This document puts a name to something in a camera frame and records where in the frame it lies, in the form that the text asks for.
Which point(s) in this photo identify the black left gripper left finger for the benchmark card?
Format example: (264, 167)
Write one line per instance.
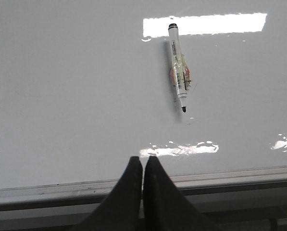
(119, 211)

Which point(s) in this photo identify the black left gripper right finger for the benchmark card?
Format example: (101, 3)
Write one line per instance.
(165, 207)

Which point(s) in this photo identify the white black whiteboard marker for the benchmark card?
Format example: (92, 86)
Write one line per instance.
(179, 72)

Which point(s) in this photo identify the white whiteboard with aluminium frame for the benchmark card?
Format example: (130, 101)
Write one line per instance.
(85, 85)

